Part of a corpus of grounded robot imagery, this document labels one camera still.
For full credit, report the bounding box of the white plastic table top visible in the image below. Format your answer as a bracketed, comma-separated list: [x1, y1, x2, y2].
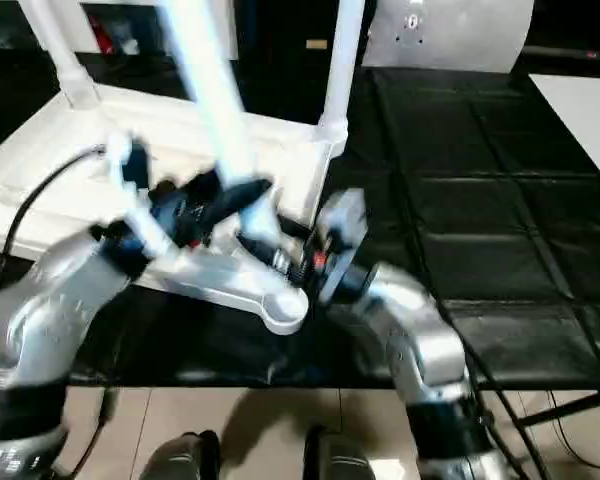
[0, 84, 349, 337]

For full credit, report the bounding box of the black box with yellow label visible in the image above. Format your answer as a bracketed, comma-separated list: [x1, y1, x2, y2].
[235, 0, 377, 73]

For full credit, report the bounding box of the black right robot foot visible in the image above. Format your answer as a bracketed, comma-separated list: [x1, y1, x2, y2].
[302, 426, 377, 480]

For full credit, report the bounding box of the black robot foot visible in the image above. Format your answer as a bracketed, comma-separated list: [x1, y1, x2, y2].
[302, 426, 377, 480]
[138, 430, 223, 480]

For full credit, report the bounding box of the white cabinet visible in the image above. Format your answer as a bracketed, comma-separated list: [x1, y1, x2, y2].
[0, 0, 243, 61]

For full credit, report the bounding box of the black left robot foot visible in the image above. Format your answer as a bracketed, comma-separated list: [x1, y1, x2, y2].
[138, 430, 223, 480]

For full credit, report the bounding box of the black metal table leg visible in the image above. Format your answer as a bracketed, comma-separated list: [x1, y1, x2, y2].
[518, 392, 600, 431]

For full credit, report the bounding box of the white flat board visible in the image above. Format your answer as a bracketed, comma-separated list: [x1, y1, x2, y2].
[528, 74, 600, 197]

